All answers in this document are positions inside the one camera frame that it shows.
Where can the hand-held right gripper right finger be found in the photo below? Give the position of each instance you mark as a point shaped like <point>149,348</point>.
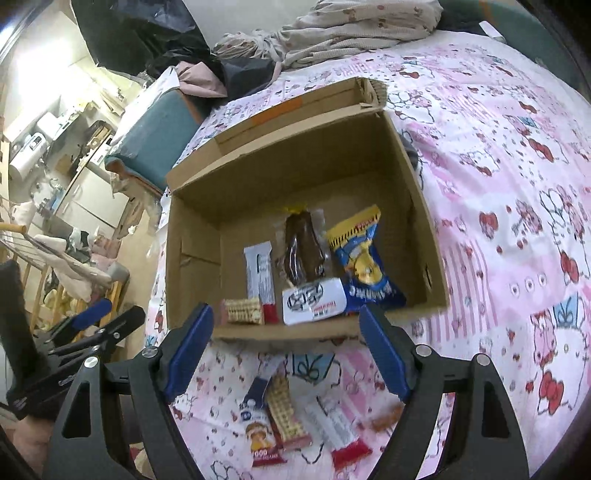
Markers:
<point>385,350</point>

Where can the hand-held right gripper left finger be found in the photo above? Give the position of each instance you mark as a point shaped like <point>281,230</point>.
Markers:
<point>187,355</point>

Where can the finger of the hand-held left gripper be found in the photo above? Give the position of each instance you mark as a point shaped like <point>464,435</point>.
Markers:
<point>115,325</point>
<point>90,311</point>

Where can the clear wafer biscuit packet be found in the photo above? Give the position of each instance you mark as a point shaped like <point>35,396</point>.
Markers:
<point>287,413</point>
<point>242,311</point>

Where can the blue yellow snack bag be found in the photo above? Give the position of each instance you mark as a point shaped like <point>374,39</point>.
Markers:
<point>367,267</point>

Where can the white packet with black drawing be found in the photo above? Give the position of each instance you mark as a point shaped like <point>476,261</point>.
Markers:
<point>314,302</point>

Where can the white red bar packet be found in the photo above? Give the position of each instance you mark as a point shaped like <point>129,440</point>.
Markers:
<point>344,434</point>
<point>258,272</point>

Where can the brown snack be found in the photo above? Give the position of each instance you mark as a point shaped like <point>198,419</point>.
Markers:
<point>302,249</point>

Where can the brown cardboard box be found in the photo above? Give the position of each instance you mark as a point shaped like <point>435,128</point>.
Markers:
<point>300,184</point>

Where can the person's left forearm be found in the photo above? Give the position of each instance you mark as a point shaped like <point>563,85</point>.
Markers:
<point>32,443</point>

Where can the clothes drying rack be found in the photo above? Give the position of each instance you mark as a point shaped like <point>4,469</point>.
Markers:
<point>64,267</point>

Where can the white kitchen cabinet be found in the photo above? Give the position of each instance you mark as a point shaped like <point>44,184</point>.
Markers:
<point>92,203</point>

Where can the cartoon rice cake packet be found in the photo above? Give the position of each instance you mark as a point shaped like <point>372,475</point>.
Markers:
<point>263,434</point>

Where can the white water heater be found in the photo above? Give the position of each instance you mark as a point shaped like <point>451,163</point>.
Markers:
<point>27,157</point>

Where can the teal cushion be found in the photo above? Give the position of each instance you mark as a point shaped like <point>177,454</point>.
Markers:
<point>157,134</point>

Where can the white paper sheet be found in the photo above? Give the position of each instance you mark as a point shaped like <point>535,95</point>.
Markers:
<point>143,101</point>

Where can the pink cloth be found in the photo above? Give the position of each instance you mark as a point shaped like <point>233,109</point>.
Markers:
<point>201,78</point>

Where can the black bag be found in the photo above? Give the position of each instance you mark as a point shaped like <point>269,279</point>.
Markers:
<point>247,76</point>

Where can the black plastic sheet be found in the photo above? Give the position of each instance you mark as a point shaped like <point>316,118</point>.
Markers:
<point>138,32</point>

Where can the crumpled floral quilt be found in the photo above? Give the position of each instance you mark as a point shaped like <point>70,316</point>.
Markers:
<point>351,27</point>

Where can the teal headboard pad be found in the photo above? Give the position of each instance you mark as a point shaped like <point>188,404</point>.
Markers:
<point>517,37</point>

